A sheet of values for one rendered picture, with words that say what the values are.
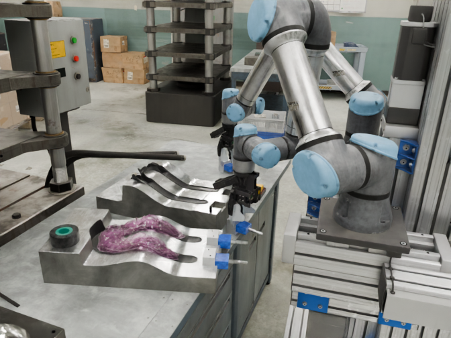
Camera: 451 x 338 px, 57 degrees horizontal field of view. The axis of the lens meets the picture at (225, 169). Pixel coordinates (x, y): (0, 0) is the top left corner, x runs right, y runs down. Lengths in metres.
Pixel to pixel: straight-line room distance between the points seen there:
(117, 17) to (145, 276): 7.51
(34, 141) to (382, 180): 1.30
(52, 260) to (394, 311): 0.91
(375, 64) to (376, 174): 6.78
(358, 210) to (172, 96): 4.50
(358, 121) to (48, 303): 1.13
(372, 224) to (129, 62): 7.24
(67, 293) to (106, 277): 0.11
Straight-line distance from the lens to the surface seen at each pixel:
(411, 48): 1.27
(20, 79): 1.74
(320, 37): 1.20
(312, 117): 1.01
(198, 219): 1.47
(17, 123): 5.42
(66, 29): 2.04
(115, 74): 8.22
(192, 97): 5.36
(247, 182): 1.38
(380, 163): 1.06
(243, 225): 1.47
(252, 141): 1.28
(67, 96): 2.05
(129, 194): 1.58
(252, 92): 1.66
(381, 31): 7.75
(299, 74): 1.05
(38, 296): 1.32
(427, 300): 1.11
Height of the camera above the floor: 1.59
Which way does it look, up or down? 23 degrees down
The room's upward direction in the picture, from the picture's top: 1 degrees clockwise
